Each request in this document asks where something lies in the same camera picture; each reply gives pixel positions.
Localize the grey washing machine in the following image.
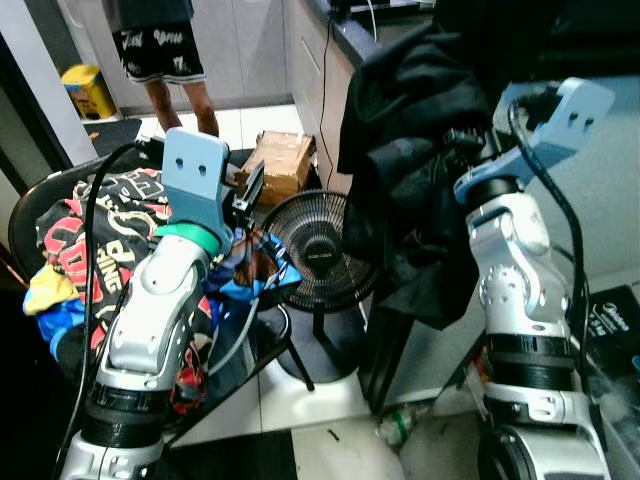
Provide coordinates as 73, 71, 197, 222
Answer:
375, 75, 640, 480

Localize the brown cardboard box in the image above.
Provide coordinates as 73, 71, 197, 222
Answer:
243, 130, 317, 206

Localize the blue patterned garment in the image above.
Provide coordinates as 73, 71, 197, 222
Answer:
200, 228, 303, 306

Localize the black standing fan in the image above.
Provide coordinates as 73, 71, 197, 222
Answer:
262, 190, 379, 389

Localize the black shelf unit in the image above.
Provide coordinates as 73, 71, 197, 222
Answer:
435, 0, 640, 86

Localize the red black printed garment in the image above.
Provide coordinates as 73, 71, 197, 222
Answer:
36, 168, 216, 416

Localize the dark kitchen countertop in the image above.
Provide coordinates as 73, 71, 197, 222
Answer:
312, 0, 441, 67

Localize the person in black shorts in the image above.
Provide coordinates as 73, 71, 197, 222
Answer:
100, 0, 223, 138

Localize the yellow plastic container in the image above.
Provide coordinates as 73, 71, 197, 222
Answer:
60, 63, 119, 123

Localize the yellow cloth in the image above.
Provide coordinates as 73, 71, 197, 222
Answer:
24, 264, 81, 317

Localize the clear plastic bottle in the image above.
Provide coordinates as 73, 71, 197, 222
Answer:
377, 406, 417, 447

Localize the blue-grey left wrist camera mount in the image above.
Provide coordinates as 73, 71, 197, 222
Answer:
160, 127, 236, 233

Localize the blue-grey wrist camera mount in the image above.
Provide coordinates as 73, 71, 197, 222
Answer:
160, 127, 236, 233
493, 77, 616, 181

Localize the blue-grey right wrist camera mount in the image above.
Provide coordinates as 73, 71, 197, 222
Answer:
493, 77, 616, 181

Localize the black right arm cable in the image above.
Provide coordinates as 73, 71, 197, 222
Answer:
507, 88, 593, 381

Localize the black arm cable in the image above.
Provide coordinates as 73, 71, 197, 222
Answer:
52, 142, 166, 480
507, 88, 593, 381

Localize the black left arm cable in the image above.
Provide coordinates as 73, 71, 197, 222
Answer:
52, 142, 166, 480

